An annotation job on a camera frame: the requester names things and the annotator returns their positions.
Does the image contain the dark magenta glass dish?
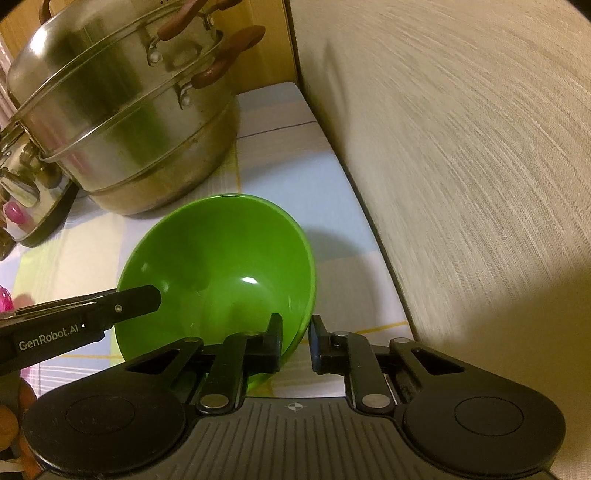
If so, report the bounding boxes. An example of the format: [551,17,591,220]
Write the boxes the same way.
[0,286,14,313]

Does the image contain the large green plastic bowl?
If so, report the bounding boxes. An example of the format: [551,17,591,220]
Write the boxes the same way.
[114,194,317,365]

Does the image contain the person's left hand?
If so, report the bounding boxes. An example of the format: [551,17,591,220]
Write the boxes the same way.
[0,378,42,479]

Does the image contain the stainless steel kettle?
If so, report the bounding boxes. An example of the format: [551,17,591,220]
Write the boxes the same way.
[1,134,79,248]

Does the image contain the checked pastel tablecloth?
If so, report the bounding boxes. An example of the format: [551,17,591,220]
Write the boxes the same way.
[0,81,415,400]

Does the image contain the stainless steel steamer pot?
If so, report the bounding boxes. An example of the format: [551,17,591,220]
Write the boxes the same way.
[7,1,266,215]

